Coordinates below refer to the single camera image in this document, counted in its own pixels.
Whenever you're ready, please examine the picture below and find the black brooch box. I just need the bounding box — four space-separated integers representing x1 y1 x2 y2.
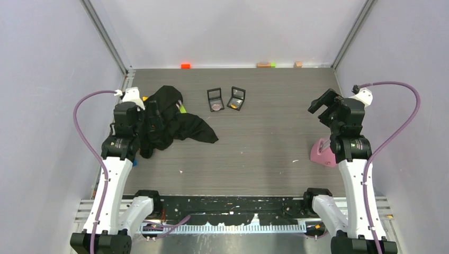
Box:
227 86 246 111
206 88 225 112

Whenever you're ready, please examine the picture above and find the red block at wall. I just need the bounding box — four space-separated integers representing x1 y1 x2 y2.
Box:
181 63 191 69

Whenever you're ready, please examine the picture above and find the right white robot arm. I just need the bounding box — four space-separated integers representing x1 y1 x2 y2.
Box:
302 88 398 253

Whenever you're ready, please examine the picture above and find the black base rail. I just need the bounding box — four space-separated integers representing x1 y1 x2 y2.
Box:
128 194 337 227

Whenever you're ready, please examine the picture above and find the pink metronome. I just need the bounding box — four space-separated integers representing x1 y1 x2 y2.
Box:
310 138 337 168

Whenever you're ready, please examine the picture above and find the black printed t-shirt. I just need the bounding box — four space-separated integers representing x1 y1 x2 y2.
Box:
139 85 219 159

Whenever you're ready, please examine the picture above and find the lime green stick block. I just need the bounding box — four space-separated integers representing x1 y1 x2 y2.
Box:
179 105 187 114

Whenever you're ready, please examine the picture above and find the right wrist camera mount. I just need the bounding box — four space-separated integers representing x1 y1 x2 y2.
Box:
350 85 373 108

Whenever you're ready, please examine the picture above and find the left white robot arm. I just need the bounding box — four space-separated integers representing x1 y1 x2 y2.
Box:
70 102 163 253

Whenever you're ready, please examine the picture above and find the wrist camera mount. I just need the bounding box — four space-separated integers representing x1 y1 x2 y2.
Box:
350 85 373 108
114 87 145 111

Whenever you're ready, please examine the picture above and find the tan block at wall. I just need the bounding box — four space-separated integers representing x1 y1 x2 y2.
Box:
256 62 272 68

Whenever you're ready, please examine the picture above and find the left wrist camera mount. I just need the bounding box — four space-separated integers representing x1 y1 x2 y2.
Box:
114 87 145 111

